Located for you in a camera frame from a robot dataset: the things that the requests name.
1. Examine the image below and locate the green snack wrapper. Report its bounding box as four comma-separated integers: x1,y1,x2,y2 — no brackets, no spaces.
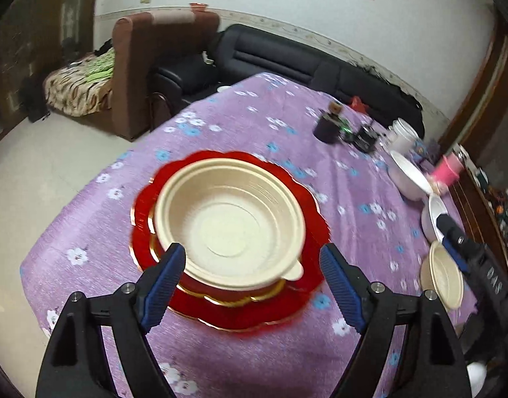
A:
340,119,355,143

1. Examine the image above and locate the black pot with cork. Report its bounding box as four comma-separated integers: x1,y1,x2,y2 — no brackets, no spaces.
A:
313,101,342,145

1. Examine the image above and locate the wooden cabinet door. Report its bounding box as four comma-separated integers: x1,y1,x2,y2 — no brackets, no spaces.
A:
0,0,95,128

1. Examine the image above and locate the white plastic jar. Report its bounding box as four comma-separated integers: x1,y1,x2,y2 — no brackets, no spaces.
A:
386,119,418,156

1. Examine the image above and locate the cream plastic bowl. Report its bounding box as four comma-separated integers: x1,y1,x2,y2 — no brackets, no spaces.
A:
154,158,306,291
419,241,464,311

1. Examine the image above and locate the purple floral tablecloth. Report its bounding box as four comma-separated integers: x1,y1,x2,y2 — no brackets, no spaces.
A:
19,71,483,398

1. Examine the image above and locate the patterned blanket bed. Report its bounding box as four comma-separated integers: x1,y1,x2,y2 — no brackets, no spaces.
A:
43,48,115,118

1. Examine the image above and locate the large white foam bowl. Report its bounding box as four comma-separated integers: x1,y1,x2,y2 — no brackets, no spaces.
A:
387,151,432,201

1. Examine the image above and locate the wooden sideboard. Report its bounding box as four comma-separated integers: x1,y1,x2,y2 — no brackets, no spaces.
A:
446,144,508,275

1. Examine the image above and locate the black round tin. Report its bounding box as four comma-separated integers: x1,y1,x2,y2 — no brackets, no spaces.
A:
353,125,379,154

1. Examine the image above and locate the red scalloped plate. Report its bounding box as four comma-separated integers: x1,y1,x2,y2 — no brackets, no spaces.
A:
130,150,331,332

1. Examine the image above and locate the brown armchair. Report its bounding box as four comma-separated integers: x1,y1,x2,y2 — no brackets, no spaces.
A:
111,9,220,140

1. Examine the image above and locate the small white foam bowl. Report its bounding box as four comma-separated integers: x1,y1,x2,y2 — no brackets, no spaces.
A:
420,193,448,243

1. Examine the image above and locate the pink sleeved thermos bottle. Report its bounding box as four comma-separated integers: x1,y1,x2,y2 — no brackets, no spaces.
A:
428,153,465,195

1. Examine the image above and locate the black leather sofa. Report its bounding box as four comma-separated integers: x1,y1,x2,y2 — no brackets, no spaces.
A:
147,24,425,138

